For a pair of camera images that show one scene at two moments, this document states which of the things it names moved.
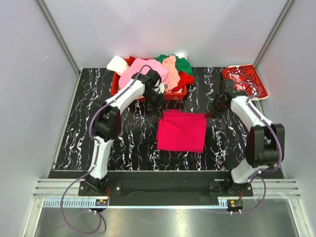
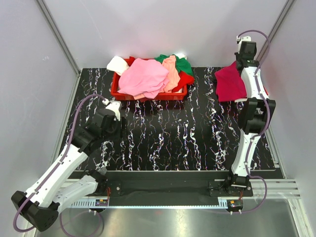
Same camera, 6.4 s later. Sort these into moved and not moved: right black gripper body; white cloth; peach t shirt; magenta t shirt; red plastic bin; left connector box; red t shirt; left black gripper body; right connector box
Moved: right black gripper body; left black gripper body; magenta t shirt
Not moved: red plastic bin; peach t shirt; right connector box; red t shirt; white cloth; left connector box
